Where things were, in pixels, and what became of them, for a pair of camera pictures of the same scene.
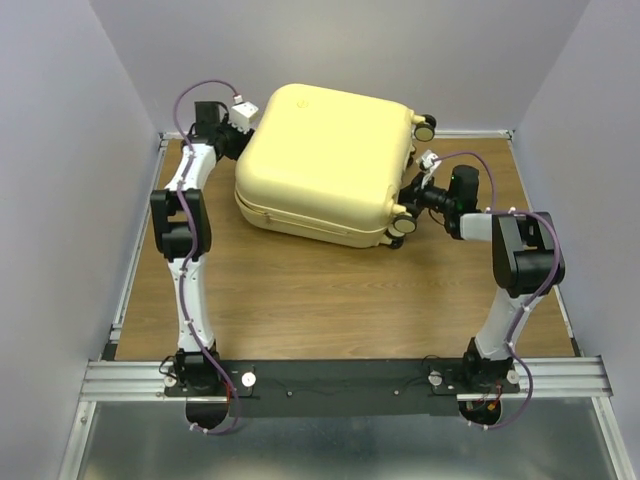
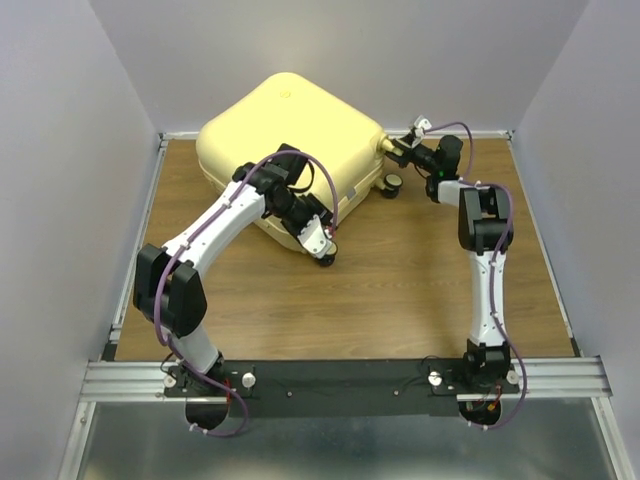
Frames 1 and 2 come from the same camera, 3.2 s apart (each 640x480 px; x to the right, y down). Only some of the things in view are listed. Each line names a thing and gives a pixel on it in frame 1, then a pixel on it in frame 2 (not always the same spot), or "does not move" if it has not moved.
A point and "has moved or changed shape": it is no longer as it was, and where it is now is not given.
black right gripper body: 429,197 to 416,155
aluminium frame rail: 554,378 does not move
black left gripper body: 234,140 to 302,212
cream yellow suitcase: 326,159 has moved or changed shape
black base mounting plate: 342,388 does not move
